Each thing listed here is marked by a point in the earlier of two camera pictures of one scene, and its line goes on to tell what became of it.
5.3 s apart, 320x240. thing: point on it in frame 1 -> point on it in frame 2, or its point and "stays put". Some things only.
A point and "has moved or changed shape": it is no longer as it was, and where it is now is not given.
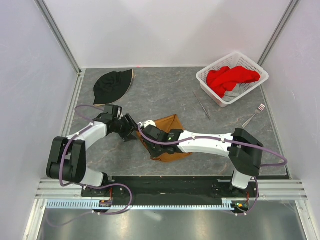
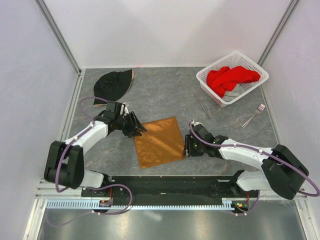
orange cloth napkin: [165, 124] has moved or changed shape
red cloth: [224, 79] stays put
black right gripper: [157, 153] -> [188, 150]
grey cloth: [230, 95] stays put
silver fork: [260, 109] stays put
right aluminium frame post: [279, 29] stays put
